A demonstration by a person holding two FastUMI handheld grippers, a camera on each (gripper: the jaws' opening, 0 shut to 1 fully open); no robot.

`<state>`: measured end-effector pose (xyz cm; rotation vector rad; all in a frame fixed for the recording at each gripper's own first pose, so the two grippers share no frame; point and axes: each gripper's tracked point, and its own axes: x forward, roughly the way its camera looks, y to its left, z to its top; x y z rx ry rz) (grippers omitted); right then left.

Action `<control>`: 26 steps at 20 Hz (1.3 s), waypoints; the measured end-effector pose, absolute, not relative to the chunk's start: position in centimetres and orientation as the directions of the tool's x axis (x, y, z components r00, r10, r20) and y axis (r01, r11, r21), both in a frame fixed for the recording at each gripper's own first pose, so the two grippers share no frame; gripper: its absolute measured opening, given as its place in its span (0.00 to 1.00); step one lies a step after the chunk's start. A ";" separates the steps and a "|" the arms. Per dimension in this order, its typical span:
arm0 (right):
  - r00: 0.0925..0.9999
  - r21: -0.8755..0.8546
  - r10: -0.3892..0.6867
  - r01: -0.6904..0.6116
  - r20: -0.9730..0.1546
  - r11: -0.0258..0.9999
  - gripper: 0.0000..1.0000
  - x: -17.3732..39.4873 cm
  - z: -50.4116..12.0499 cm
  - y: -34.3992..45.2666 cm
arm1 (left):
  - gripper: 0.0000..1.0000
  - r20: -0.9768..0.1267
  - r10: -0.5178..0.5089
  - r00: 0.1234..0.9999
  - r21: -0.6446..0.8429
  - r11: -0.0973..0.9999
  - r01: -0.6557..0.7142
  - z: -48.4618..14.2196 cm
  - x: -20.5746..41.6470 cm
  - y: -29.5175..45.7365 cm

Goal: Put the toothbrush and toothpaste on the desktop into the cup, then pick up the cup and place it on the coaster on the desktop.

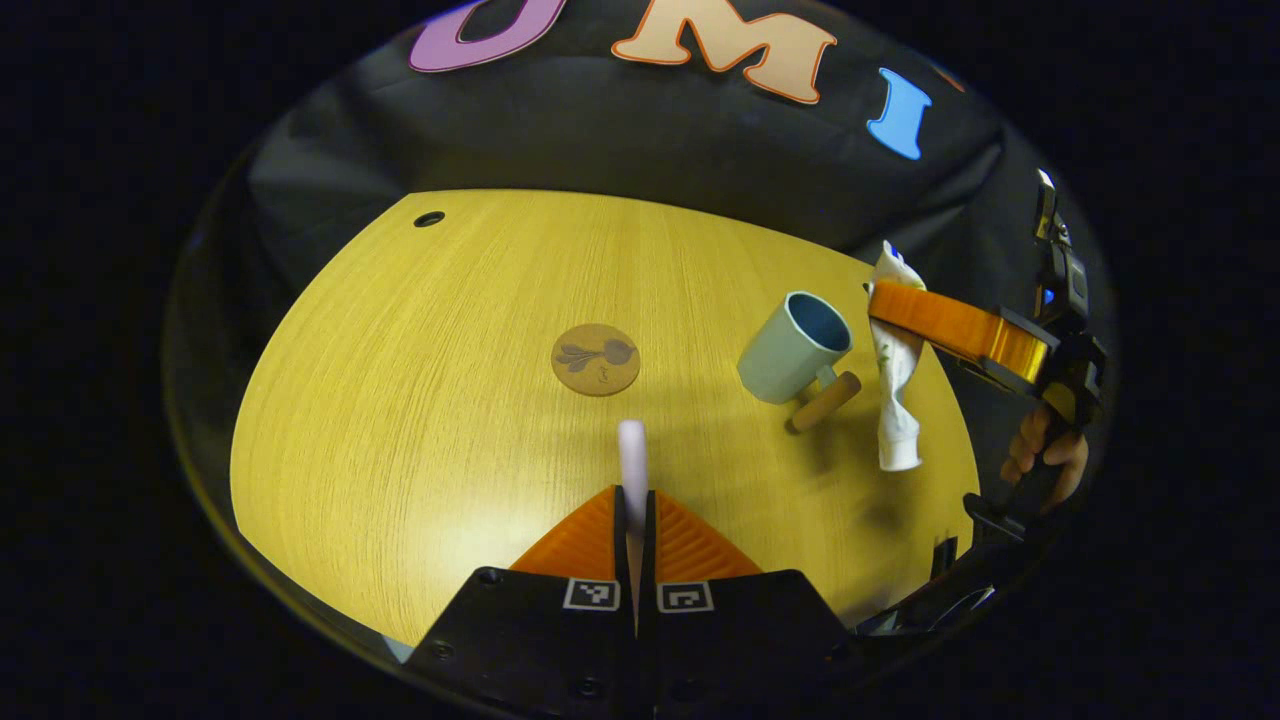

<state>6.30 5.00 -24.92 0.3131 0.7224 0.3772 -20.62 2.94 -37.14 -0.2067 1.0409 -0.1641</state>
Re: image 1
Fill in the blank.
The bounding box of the pale pink toothbrush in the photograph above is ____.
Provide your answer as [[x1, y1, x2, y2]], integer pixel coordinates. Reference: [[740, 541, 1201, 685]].
[[617, 420, 649, 631]]

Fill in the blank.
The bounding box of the round wooden coaster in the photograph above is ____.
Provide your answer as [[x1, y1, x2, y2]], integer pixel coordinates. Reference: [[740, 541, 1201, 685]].
[[551, 323, 642, 398]]

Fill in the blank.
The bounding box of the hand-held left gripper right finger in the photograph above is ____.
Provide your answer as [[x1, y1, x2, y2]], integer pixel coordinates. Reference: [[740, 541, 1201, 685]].
[[640, 488, 861, 720]]

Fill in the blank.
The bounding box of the wooden desktop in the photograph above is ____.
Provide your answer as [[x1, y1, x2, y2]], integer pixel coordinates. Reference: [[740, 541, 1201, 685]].
[[230, 188, 981, 649]]

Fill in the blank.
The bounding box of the pale blue cup wooden handle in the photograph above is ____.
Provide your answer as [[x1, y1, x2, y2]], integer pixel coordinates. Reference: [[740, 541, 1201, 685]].
[[737, 291, 863, 435]]

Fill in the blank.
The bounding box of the white toothpaste tube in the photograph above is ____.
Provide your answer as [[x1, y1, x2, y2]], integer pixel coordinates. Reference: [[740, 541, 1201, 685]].
[[868, 240, 929, 473]]

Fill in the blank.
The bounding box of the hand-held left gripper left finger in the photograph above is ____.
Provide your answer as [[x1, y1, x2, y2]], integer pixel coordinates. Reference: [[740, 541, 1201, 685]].
[[405, 485, 641, 720]]

